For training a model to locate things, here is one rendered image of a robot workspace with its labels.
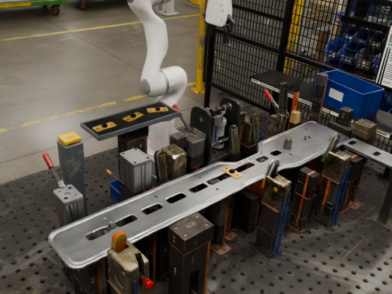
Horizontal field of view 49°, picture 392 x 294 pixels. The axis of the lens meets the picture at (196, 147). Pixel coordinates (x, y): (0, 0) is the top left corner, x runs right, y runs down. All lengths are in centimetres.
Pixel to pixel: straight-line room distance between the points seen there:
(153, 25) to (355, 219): 124
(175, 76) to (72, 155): 69
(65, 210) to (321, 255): 101
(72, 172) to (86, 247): 36
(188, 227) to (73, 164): 50
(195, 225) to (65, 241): 39
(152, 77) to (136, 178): 59
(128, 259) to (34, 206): 91
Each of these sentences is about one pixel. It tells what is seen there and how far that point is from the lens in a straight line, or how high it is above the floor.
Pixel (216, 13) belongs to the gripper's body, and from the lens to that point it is 167.
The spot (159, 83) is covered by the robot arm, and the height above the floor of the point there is 118.
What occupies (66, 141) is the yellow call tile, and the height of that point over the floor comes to 116.
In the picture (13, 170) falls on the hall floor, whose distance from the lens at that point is 367.
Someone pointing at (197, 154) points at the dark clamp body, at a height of 102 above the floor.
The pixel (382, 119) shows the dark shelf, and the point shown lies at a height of 103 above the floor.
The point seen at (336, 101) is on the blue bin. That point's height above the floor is 107.
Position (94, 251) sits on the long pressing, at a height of 100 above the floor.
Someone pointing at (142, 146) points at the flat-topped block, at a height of 105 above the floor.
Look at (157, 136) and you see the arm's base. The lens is 211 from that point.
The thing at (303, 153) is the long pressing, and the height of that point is 100.
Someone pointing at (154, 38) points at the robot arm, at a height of 136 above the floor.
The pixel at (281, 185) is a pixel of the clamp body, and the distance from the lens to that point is 156.
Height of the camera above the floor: 189
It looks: 29 degrees down
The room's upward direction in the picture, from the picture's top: 4 degrees clockwise
